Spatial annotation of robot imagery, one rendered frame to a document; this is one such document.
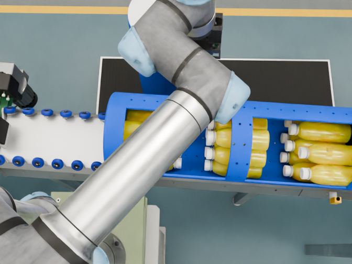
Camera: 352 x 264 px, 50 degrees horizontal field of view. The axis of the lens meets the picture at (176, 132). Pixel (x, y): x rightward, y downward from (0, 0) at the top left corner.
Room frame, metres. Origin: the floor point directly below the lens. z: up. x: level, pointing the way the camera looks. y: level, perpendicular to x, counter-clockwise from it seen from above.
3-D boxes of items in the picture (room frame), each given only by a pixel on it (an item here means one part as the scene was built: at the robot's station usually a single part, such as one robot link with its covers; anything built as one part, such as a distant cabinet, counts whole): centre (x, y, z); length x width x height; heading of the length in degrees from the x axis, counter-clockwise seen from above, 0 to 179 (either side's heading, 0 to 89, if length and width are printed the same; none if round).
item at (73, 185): (0.34, 0.60, 0.31); 0.06 x 0.06 x 0.63; 86
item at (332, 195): (0.20, -0.61, 0.92); 0.08 x 0.03 x 0.05; 176
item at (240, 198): (0.27, -0.38, 0.31); 0.06 x 0.06 x 0.63; 86
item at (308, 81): (0.92, -0.25, 0.07); 1.50 x 0.52 x 0.15; 89
